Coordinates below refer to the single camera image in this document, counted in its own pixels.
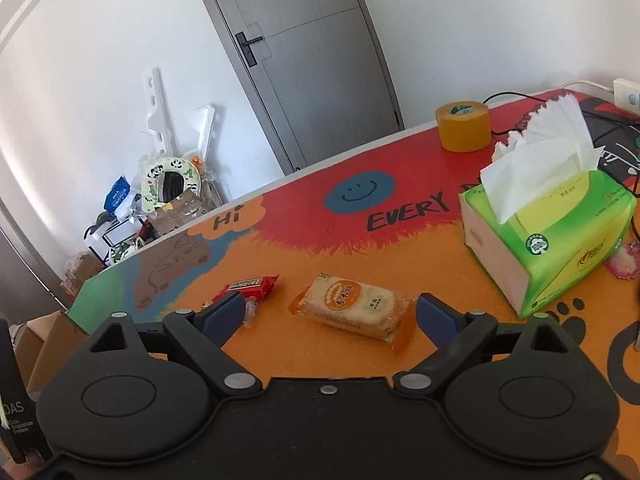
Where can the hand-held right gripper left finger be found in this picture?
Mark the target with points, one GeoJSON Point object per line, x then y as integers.
{"type": "Point", "coordinates": [222, 317]}

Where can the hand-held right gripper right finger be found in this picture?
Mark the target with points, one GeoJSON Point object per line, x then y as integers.
{"type": "Point", "coordinates": [440, 317]}

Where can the red snack packet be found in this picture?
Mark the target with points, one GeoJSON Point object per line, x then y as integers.
{"type": "Point", "coordinates": [245, 287]}

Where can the orange rice cracker packet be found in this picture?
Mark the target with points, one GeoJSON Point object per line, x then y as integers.
{"type": "Point", "coordinates": [350, 302]}

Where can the large cardboard box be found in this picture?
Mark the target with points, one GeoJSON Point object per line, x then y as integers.
{"type": "Point", "coordinates": [50, 345]}

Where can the taped brown cardboard box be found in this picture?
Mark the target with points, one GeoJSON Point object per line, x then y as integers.
{"type": "Point", "coordinates": [175, 215]}

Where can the grey cabinet panel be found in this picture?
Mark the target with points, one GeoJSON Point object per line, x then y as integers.
{"type": "Point", "coordinates": [25, 270]}

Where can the small cardboard box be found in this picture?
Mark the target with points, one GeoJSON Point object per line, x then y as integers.
{"type": "Point", "coordinates": [82, 272]}

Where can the panda print toilet seat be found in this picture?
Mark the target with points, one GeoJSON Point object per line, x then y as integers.
{"type": "Point", "coordinates": [150, 185]}

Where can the black metal rack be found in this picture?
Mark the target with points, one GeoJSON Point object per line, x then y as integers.
{"type": "Point", "coordinates": [95, 232]}

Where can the green tissue box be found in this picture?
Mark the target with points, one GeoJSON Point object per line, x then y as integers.
{"type": "Point", "coordinates": [575, 240]}

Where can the blue plastic bag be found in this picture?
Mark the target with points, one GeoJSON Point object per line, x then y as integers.
{"type": "Point", "coordinates": [117, 194]}

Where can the short white foam piece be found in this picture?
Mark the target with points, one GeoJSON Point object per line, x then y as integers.
{"type": "Point", "coordinates": [204, 130]}

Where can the yellow tape roll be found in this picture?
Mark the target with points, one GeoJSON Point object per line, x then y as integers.
{"type": "Point", "coordinates": [462, 130]}

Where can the key bunch with pink charm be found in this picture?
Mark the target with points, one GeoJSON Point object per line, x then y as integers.
{"type": "Point", "coordinates": [625, 262]}

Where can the tall white foam piece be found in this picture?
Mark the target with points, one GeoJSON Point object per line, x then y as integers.
{"type": "Point", "coordinates": [156, 110]}

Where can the grey door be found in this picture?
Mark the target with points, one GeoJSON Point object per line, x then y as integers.
{"type": "Point", "coordinates": [310, 60]}

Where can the white power strip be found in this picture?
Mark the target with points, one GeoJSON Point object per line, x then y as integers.
{"type": "Point", "coordinates": [627, 92]}

